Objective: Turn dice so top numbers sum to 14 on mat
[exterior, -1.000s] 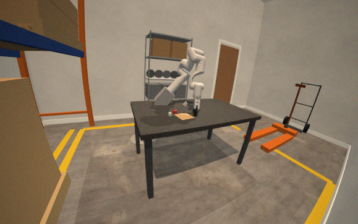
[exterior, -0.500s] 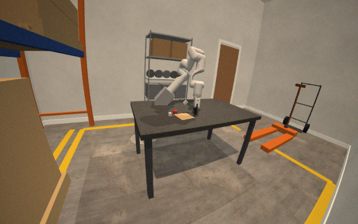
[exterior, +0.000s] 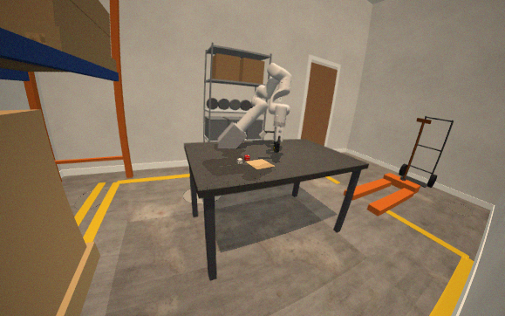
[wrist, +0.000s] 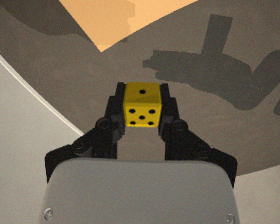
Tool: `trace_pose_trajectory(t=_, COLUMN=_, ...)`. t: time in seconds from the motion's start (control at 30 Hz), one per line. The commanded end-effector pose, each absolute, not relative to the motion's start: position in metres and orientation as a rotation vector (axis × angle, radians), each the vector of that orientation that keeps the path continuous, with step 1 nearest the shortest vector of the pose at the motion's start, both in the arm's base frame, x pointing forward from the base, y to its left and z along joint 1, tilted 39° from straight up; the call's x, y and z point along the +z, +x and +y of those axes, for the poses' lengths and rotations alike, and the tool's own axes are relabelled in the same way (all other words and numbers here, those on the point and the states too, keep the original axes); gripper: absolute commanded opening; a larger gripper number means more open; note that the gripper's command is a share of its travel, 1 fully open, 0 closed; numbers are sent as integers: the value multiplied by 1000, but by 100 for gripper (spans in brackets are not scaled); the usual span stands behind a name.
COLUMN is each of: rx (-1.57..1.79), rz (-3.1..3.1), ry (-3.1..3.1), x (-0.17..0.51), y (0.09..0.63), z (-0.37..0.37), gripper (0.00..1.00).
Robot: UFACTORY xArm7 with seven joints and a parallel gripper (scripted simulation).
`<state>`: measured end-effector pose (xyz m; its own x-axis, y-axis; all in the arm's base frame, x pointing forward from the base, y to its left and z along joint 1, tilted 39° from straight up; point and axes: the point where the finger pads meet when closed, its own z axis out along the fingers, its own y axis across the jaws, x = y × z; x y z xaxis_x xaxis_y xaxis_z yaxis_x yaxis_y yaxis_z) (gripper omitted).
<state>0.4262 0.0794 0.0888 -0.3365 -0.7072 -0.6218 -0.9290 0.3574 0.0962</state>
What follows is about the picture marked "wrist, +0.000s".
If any peach flat mat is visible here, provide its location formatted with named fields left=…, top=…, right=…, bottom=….
left=59, top=0, right=197, bottom=52

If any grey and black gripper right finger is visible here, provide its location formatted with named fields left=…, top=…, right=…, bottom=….
left=158, top=83, right=238, bottom=188

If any yellow die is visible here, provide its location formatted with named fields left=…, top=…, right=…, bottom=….
left=123, top=82, right=162, bottom=127

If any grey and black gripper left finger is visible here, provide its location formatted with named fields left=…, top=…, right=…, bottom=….
left=45, top=82, right=126, bottom=184

